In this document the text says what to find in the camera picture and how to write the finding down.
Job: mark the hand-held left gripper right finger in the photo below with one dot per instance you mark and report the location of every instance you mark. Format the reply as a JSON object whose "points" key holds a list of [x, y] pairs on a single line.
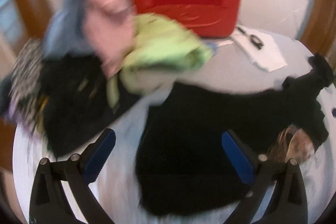
{"points": [[237, 158]]}

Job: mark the pink garment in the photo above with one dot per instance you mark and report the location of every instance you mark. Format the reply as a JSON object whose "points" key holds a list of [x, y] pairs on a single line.
{"points": [[107, 24]]}

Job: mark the blue garment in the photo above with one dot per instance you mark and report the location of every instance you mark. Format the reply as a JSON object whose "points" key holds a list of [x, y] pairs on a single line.
{"points": [[65, 27]]}

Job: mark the small folded black cloth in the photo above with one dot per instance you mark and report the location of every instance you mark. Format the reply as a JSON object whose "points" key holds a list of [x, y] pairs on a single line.
{"points": [[321, 69]]}

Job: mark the large black garment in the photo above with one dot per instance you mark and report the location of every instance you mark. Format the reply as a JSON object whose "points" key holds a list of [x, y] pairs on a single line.
{"points": [[76, 98]]}

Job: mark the black white checkered garment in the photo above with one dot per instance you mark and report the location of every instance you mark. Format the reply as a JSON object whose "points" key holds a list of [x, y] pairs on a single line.
{"points": [[26, 77]]}

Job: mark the black printed shirt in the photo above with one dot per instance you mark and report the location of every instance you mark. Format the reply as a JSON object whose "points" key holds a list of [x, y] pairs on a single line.
{"points": [[189, 134]]}

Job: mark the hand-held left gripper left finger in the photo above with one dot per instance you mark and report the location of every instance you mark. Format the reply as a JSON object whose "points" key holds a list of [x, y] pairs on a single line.
{"points": [[98, 155]]}

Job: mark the blue denim jeans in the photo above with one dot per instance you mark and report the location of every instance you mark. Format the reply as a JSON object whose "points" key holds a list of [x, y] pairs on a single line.
{"points": [[5, 95]]}

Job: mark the white paper strip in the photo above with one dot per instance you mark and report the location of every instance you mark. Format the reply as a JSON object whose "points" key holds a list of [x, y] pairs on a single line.
{"points": [[224, 43]]}

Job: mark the light green garment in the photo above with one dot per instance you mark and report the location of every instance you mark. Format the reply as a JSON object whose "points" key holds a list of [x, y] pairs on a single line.
{"points": [[162, 48]]}

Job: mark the white paper sheets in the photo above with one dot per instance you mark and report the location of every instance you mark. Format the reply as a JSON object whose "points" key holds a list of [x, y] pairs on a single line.
{"points": [[267, 56]]}

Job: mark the purple garment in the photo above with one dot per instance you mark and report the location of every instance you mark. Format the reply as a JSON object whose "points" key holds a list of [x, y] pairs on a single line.
{"points": [[19, 116]]}

